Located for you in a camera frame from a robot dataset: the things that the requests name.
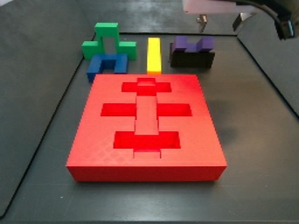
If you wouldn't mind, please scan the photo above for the black angled fixture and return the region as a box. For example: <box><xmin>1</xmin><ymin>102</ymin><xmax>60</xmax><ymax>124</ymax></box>
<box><xmin>170</xmin><ymin>45</ymin><xmax>215</xmax><ymax>69</ymax></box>

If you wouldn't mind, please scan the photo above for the blue U-shaped block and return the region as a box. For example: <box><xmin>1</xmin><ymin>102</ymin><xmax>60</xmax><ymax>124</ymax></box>
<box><xmin>87</xmin><ymin>53</ymin><xmax>128</xmax><ymax>82</ymax></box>

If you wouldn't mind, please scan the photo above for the yellow long bar block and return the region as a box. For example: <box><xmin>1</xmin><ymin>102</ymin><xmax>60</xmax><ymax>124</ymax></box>
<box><xmin>147</xmin><ymin>38</ymin><xmax>162</xmax><ymax>74</ymax></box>

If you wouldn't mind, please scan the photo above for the green stepped arch block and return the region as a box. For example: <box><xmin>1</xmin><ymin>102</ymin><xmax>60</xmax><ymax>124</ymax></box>
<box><xmin>82</xmin><ymin>23</ymin><xmax>136</xmax><ymax>60</ymax></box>

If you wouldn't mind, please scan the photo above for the purple U-shaped block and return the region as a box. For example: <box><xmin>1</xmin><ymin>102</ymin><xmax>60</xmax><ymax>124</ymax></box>
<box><xmin>172</xmin><ymin>36</ymin><xmax>215</xmax><ymax>53</ymax></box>

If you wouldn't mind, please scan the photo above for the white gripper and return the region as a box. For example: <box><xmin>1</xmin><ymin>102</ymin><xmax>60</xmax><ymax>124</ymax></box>
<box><xmin>182</xmin><ymin>0</ymin><xmax>258</xmax><ymax>32</ymax></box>

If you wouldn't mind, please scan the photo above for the black camera cable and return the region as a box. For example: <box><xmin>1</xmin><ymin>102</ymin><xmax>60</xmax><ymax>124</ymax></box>
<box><xmin>227</xmin><ymin>0</ymin><xmax>294</xmax><ymax>25</ymax></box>

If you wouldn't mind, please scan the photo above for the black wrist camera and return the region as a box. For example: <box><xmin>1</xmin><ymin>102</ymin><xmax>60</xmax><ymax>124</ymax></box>
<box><xmin>275</xmin><ymin>19</ymin><xmax>295</xmax><ymax>39</ymax></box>

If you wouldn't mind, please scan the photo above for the red slotted board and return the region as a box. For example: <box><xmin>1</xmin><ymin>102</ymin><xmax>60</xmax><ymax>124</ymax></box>
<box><xmin>67</xmin><ymin>74</ymin><xmax>227</xmax><ymax>182</ymax></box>

